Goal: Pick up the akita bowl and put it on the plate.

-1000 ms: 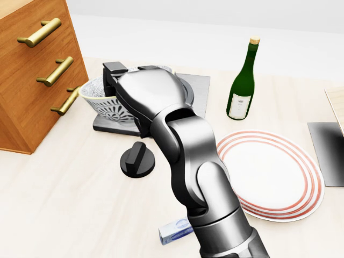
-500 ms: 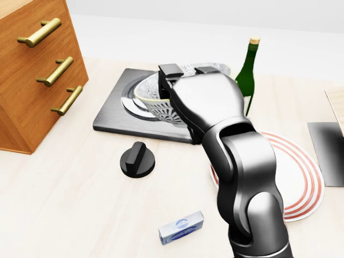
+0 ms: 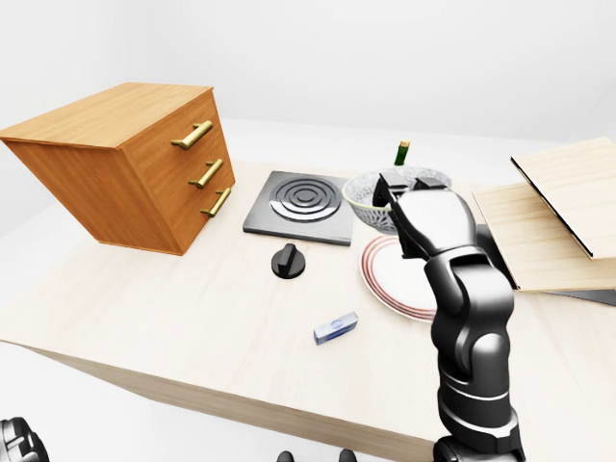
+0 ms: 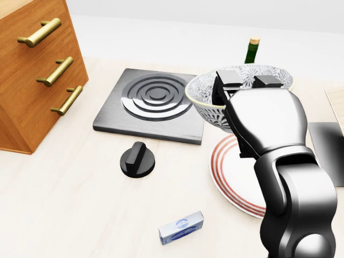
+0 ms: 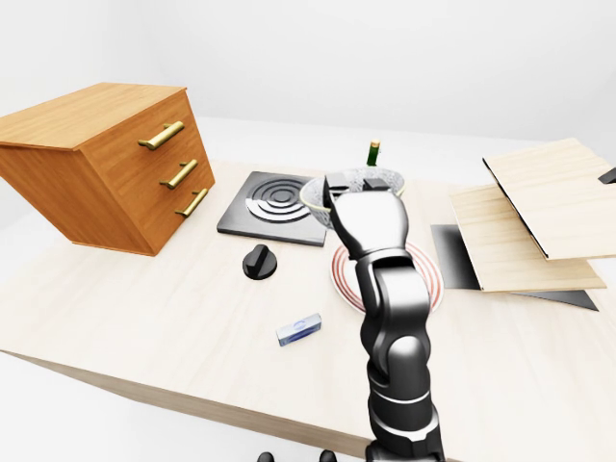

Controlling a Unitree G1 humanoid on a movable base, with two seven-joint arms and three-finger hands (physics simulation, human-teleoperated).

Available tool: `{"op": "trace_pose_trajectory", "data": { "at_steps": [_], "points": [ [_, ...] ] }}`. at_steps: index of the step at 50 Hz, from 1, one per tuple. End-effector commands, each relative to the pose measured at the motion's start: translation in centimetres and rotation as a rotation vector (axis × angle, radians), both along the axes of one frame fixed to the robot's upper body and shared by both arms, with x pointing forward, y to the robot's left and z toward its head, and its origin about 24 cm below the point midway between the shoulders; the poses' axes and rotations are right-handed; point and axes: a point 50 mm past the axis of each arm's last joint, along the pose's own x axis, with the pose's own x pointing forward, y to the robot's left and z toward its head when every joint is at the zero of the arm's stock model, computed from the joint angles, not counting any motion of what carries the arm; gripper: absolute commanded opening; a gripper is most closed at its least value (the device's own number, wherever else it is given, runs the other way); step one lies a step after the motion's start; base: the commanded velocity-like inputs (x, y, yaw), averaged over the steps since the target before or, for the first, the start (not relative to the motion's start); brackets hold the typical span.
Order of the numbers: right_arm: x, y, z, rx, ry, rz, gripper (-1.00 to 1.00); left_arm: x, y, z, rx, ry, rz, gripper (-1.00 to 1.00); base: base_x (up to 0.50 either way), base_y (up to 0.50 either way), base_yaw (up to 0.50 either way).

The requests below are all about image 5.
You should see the wooden cabinet drawer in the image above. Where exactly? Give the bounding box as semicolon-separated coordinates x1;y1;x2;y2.
80;90;198;187
103;117;208;221
128;146;216;256

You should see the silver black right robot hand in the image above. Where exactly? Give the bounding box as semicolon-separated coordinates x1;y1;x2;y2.
323;173;411;262

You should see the round black stove knob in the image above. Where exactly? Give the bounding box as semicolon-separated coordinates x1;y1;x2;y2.
242;244;280;282

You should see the brass drawer handle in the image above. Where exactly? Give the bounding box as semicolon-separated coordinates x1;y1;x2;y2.
174;188;210;219
138;120;186;152
159;159;199;191

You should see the patterned bowl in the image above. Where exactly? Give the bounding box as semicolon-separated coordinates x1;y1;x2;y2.
298;166;407;233

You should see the wooden cabinet with drawers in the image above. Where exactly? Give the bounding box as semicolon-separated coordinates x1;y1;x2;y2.
0;82;217;258

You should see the flat dark stove plate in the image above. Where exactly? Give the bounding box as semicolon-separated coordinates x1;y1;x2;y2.
216;170;334;248

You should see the pale wooden board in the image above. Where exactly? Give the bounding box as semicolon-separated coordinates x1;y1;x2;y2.
448;184;608;294
482;138;616;262

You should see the small blue printed box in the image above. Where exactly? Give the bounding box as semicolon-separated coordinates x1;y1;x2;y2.
275;312;323;347

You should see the white plate with red rings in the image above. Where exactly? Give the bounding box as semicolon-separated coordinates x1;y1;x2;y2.
329;240;445;315

